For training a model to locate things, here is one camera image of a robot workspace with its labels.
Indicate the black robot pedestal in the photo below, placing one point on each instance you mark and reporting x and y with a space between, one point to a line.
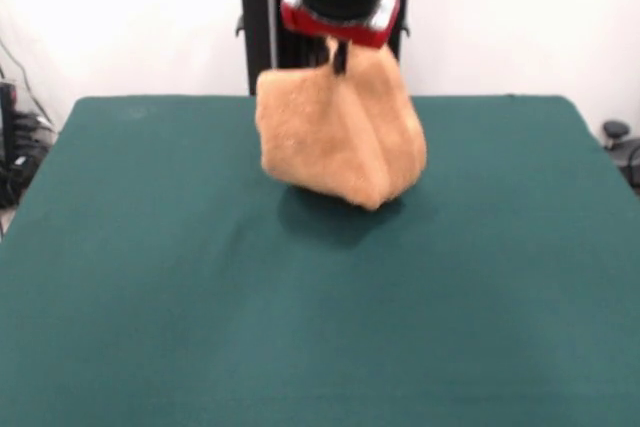
255 22

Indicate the black computer case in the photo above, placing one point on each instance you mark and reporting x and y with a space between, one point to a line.
7 117

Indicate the dark green table cloth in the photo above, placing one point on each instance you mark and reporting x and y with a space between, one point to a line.
150 297

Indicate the orange terry towel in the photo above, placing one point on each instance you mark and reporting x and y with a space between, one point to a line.
310 137

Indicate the black office chair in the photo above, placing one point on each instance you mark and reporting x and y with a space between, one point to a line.
622 147

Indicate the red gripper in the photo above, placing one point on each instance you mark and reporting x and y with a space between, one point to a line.
345 32

